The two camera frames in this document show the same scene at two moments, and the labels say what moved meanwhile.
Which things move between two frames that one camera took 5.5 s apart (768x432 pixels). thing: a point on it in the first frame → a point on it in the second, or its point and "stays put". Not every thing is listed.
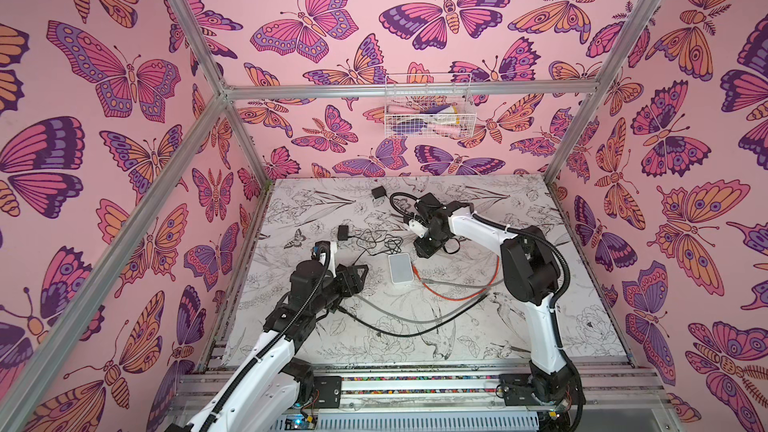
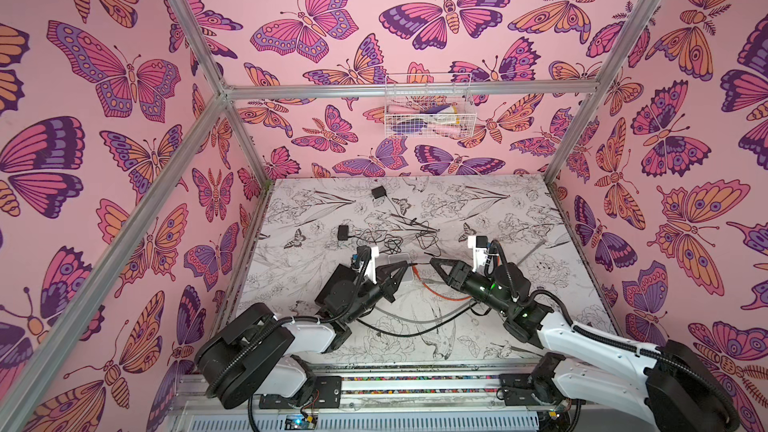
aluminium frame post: (205, 52) stays put
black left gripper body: (340, 289) → (366, 298)
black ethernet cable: (419, 332) stays put
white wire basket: (429, 105) stays put
